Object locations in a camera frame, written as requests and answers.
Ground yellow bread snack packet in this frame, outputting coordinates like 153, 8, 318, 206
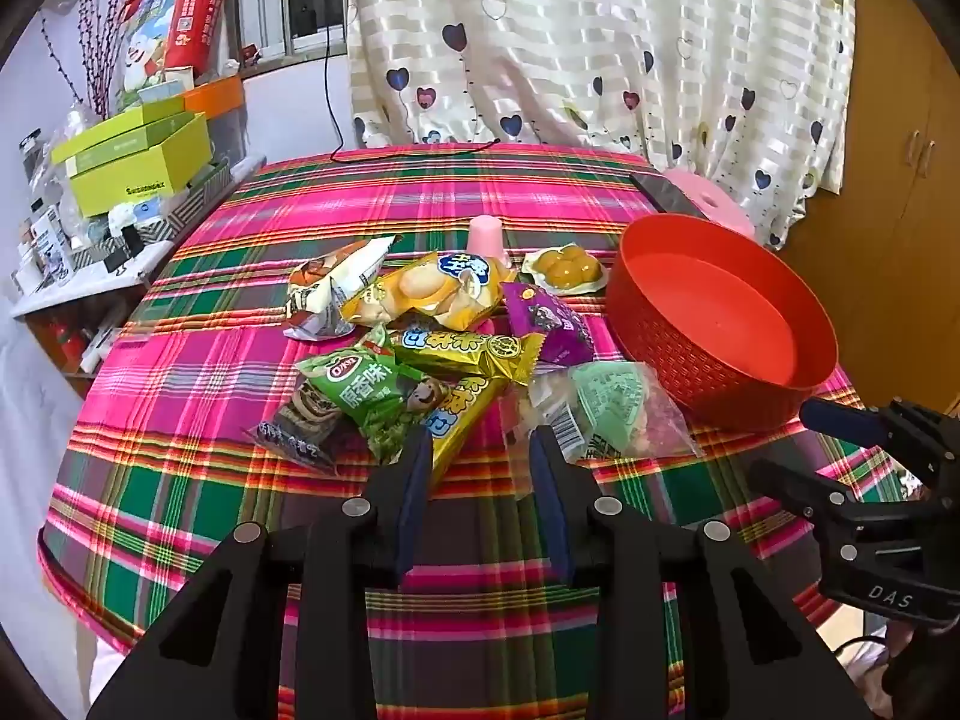
339, 251, 509, 327

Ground gold snack packet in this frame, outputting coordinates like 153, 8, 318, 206
420, 375, 511, 485
390, 326, 545, 383

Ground black smartphone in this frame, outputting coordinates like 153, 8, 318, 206
628, 172, 710, 222

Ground red gift bag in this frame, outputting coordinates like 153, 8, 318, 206
163, 0, 232, 72

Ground black cable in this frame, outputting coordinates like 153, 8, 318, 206
322, 0, 502, 164

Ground white shelf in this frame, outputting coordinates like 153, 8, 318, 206
9, 154, 267, 320

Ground clear packet of yellow pastries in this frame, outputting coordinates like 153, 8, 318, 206
521, 242, 612, 295

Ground flat lime green box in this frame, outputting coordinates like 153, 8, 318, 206
51, 96, 187, 166

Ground dark brown snack packet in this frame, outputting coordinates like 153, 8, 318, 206
244, 382, 353, 477

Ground colourful printed bag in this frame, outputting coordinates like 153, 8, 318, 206
112, 0, 188, 110

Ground clear packet with green label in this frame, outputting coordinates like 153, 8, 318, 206
517, 360, 706, 466

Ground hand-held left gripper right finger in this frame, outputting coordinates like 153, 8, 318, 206
527, 424, 875, 720

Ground orange box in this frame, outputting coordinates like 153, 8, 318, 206
182, 75, 247, 119

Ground purple snack packet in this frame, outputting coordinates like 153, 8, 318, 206
501, 281, 597, 368

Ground pink jelly cup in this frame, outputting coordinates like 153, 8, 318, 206
466, 215, 512, 265

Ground red plastic basket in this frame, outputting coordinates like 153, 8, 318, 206
604, 213, 839, 432

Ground window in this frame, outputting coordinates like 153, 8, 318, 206
232, 0, 353, 61

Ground white brown snack packet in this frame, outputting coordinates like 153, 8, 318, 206
282, 234, 397, 342

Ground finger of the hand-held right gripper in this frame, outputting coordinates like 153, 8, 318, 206
748, 457, 871, 524
799, 397, 950, 493

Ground purple dried branches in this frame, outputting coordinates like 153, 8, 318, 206
41, 0, 151, 121

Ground pink green plaid tablecloth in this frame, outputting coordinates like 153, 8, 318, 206
37, 142, 901, 720

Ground black white striped box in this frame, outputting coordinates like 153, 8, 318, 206
161, 160, 233, 241

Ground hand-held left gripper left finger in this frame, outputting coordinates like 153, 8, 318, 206
86, 424, 436, 720

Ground wooden wardrobe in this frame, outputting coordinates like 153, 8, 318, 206
780, 0, 960, 421

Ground tall lime green box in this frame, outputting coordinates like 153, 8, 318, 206
67, 112, 215, 218

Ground green snack packet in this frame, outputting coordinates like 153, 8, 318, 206
294, 345, 451, 466

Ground pink plastic stool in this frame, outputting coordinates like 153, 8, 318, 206
660, 169, 757, 241

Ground white heart print curtain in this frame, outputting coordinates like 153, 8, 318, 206
346, 0, 857, 252

